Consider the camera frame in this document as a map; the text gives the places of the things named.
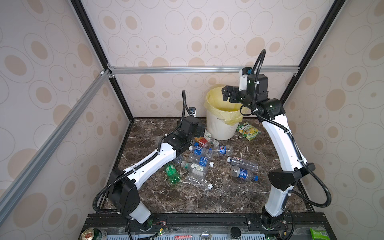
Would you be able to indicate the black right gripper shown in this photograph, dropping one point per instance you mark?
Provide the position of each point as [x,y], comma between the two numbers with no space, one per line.
[226,93]

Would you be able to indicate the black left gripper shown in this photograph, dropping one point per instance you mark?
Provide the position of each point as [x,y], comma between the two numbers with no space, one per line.
[198,133]

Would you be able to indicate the green soda bottle yellow cap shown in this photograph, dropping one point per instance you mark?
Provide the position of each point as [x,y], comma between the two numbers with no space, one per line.
[172,173]

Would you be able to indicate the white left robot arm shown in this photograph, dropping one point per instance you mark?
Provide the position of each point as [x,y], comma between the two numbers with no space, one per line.
[123,187]

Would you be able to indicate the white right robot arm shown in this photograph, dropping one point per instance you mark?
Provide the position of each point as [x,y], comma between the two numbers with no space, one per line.
[272,115]

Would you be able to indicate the white ribbed waste bin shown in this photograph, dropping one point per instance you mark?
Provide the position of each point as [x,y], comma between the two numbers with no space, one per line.
[218,129]

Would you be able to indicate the orange juice bottle red label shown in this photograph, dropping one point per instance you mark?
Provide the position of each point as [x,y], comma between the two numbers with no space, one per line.
[202,142]

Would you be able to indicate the clear square bottle green label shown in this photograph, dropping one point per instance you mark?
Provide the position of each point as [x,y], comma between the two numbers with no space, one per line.
[211,140]

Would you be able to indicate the blue label bottle white cap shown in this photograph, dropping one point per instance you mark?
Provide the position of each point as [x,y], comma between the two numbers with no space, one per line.
[200,151]

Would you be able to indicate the soda water bottle blue label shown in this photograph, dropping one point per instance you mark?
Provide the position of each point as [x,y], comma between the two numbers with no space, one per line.
[201,160]

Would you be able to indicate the clear bottle green band label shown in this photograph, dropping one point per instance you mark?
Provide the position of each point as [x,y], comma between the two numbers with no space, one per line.
[194,169]

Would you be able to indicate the Pepsi label clear bottle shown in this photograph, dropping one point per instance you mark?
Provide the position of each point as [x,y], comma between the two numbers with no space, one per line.
[226,150]

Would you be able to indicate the green Fox's candy bag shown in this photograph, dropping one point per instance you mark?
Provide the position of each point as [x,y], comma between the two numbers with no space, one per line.
[248,131]

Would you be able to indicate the crumpled clear plastic bottle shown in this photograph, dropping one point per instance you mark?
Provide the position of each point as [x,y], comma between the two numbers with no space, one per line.
[201,184]

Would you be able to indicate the clear bottle dark label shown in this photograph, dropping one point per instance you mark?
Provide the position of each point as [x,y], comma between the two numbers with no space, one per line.
[242,163]

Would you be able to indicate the clear bottle blue cap right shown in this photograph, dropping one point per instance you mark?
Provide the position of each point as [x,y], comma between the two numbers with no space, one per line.
[243,174]

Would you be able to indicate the green beer can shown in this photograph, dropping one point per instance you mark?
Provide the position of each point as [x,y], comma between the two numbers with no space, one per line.
[93,234]

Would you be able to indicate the green packet bottom right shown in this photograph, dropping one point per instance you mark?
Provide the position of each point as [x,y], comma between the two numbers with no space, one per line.
[318,234]

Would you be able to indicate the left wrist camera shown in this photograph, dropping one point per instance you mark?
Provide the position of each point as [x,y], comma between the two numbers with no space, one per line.
[192,111]

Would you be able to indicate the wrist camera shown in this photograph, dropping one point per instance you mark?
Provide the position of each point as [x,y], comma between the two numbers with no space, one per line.
[244,72]
[192,111]

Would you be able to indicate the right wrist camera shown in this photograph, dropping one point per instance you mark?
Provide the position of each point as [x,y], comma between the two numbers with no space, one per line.
[244,72]

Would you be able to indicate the horizontal aluminium rail back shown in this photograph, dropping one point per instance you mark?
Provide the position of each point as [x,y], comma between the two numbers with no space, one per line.
[199,70]

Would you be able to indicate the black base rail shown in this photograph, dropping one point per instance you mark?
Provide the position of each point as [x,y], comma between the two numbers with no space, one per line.
[240,226]

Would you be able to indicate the black right corner post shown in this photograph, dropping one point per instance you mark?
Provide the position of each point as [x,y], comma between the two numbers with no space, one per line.
[324,28]

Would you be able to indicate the black corner frame post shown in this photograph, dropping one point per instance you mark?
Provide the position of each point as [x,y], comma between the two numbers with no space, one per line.
[96,44]

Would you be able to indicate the diagonal aluminium rail left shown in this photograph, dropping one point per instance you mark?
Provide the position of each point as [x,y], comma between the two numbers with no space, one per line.
[23,181]

